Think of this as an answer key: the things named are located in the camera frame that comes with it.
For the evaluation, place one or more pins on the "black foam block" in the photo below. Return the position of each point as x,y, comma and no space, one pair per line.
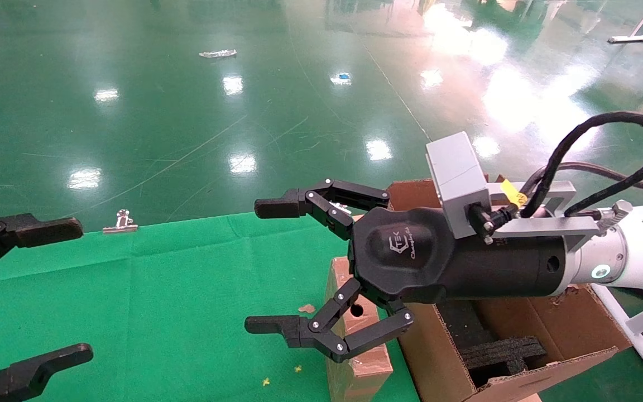
505,354

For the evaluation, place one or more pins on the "white floor scrap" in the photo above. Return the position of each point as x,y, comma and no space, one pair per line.
217,53

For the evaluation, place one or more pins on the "blue floor scrap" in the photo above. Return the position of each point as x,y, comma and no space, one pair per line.
344,76

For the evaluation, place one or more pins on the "silver binder clip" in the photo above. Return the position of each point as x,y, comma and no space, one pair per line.
121,223

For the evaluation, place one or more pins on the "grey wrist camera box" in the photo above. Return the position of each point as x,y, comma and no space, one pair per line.
458,178

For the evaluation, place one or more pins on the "small brown cardboard scrap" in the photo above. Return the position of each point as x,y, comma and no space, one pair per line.
306,308

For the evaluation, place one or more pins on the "large open cardboard carton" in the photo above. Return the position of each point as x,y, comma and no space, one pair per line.
572,329

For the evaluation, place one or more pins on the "small brown cardboard box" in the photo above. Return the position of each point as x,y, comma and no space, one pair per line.
358,385

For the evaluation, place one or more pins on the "white metal table frame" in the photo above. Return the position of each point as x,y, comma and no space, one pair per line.
642,329

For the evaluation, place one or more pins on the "green table cloth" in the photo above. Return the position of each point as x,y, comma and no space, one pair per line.
31,312
215,290

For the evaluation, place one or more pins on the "black foam sheet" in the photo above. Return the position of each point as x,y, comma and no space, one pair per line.
461,324

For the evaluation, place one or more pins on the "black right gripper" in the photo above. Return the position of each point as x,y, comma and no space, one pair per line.
411,257

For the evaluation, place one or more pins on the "grey metal camera bracket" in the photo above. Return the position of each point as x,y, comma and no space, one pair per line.
545,226

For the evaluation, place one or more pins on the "white stand foot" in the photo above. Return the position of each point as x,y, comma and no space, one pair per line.
627,39

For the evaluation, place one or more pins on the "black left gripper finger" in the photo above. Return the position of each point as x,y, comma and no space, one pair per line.
42,230
31,371

